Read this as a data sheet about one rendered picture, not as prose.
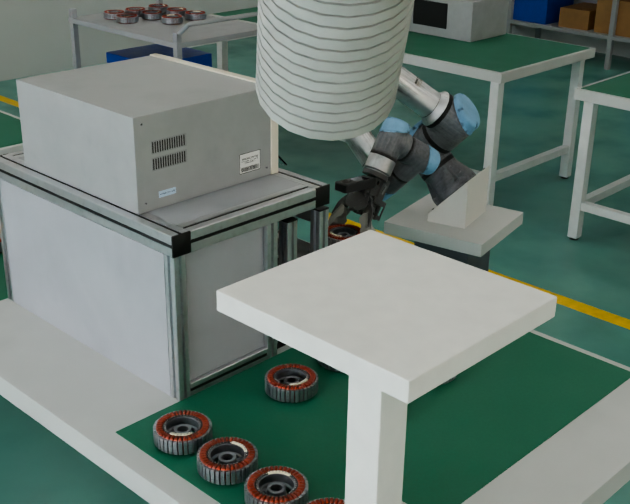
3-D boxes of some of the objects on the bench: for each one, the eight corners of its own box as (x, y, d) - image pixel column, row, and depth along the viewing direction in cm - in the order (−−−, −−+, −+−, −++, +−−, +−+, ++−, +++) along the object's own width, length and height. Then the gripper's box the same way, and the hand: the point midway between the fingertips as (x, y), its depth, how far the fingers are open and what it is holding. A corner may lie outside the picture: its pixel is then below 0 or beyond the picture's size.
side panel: (268, 350, 224) (267, 218, 211) (277, 355, 222) (277, 221, 209) (170, 396, 206) (163, 254, 193) (179, 401, 204) (173, 258, 191)
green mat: (417, 288, 255) (417, 287, 255) (635, 374, 217) (635, 373, 217) (115, 432, 193) (115, 431, 193) (346, 589, 154) (346, 588, 154)
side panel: (101, 266, 265) (92, 151, 253) (108, 269, 263) (99, 153, 251) (7, 298, 247) (-8, 175, 234) (14, 301, 245) (-1, 178, 232)
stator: (255, 385, 209) (254, 370, 208) (299, 371, 215) (300, 356, 214) (282, 410, 201) (282, 394, 199) (328, 395, 206) (328, 379, 205)
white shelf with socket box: (361, 451, 189) (370, 228, 170) (527, 542, 165) (558, 296, 147) (222, 536, 165) (215, 289, 147) (392, 657, 142) (409, 381, 124)
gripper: (412, 187, 263) (382, 257, 262) (360, 171, 275) (331, 238, 274) (396, 176, 256) (365, 248, 256) (343, 160, 268) (313, 228, 267)
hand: (342, 238), depth 262 cm, fingers closed on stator, 13 cm apart
